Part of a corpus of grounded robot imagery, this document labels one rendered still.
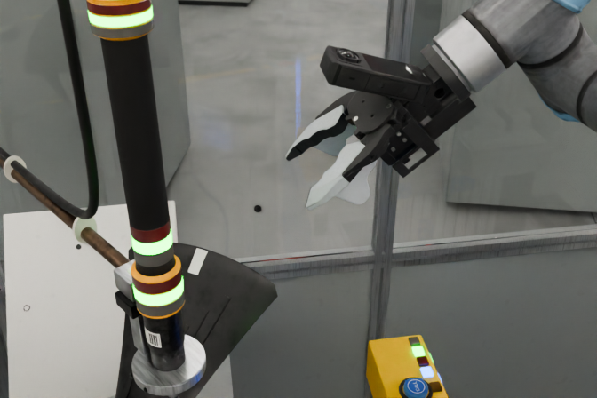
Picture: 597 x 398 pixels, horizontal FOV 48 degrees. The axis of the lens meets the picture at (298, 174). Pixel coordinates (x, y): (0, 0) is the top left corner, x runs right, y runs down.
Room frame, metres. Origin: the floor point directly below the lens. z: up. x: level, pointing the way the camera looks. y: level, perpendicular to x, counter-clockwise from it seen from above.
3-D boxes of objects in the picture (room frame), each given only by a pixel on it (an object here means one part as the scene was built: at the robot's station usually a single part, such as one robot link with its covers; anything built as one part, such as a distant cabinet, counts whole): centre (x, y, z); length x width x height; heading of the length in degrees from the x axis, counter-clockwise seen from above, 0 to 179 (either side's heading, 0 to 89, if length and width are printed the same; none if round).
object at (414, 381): (0.76, -0.19, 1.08); 0.04 x 0.04 x 0.02
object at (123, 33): (0.46, 0.12, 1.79); 0.04 x 0.04 x 0.01
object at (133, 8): (0.46, 0.12, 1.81); 0.04 x 0.04 x 0.01
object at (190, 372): (0.47, 0.13, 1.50); 0.09 x 0.07 x 0.10; 44
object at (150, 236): (0.46, 0.12, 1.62); 0.03 x 0.03 x 0.01
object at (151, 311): (0.46, 0.12, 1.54); 0.04 x 0.04 x 0.01
